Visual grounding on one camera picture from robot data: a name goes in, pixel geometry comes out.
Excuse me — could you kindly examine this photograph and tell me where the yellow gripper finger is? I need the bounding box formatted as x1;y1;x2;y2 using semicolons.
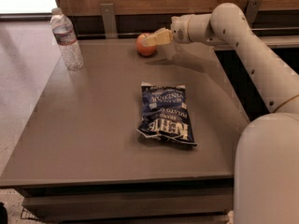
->
143;34;173;47
154;27;172;36

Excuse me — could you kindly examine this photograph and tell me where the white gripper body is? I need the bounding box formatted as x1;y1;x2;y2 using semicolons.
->
170;15;192;44

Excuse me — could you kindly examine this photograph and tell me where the red orange apple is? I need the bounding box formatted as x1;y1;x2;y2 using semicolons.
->
135;33;157;57

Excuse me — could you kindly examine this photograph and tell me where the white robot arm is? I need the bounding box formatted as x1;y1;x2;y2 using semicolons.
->
143;3;299;224

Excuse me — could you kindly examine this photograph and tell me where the blue potato chip bag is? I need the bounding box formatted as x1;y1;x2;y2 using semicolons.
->
137;82;197;147

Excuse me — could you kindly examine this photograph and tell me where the clear plastic water bottle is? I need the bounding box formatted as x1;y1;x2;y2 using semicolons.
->
50;7;84;71

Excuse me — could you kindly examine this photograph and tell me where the grey table drawer front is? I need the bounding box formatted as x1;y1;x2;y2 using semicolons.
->
22;188;234;222

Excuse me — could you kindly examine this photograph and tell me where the left grey metal bracket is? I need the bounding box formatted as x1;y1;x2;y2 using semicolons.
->
100;3;118;39

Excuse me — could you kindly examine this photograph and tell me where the grey metal bracket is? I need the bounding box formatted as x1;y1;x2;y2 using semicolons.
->
245;0;263;25
100;3;118;39

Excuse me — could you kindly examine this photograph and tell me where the right grey metal bracket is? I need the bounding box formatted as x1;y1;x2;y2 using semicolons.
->
245;0;263;25

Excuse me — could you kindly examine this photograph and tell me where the metal horizontal rail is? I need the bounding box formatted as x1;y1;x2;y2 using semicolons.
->
78;27;299;39

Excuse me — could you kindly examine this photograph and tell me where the wire rack corner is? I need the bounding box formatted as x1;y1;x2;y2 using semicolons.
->
21;208;38;221

